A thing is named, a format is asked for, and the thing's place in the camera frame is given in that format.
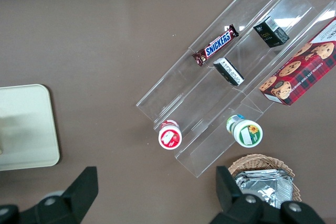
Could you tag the clear acrylic stepped display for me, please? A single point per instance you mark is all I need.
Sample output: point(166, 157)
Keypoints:
point(199, 98)

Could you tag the Snickers chocolate bar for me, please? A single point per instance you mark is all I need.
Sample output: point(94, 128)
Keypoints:
point(216, 45)

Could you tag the red strawberry yoghurt cup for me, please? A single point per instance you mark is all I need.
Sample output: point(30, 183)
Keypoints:
point(170, 136)

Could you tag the red tartan cookie box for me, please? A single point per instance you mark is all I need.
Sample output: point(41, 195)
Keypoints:
point(299, 69)

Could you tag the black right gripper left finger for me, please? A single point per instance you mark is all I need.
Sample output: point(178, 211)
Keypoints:
point(76, 197)

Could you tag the cream plastic tray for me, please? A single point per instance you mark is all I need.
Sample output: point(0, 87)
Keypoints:
point(26, 124)

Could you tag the black box with white label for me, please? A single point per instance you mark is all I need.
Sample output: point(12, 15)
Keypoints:
point(229, 72)

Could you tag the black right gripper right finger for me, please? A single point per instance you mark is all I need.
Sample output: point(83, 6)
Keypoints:
point(236, 208)

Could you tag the small tan wicker basket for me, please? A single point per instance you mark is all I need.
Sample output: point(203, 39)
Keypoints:
point(262, 162)

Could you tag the green sunflower yoghurt cup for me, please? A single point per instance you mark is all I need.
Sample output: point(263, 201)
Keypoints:
point(246, 130)

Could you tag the black box with gold print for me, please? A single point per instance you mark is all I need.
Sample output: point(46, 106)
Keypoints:
point(271, 35)

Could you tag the silver foil packet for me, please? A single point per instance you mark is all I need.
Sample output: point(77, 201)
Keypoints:
point(265, 184)

